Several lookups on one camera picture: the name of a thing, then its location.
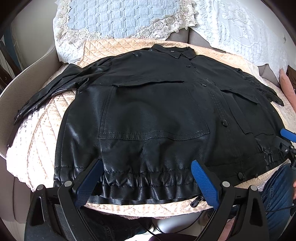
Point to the white embossed pillow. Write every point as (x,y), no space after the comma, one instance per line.
(231,27)

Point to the blue jeans leg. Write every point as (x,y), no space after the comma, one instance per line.
(277,196)

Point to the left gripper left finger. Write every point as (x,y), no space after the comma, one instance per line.
(86,181)

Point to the pink pillow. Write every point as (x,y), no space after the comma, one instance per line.
(287,88)

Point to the grey bed headboard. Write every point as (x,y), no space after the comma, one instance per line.
(15,196)

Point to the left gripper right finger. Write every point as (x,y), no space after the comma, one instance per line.
(207,182)

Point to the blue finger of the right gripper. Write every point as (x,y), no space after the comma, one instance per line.
(288,135)

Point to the black leather jacket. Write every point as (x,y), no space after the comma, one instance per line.
(147,114)

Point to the light blue quilted pillow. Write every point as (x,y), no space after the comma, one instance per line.
(79,21)

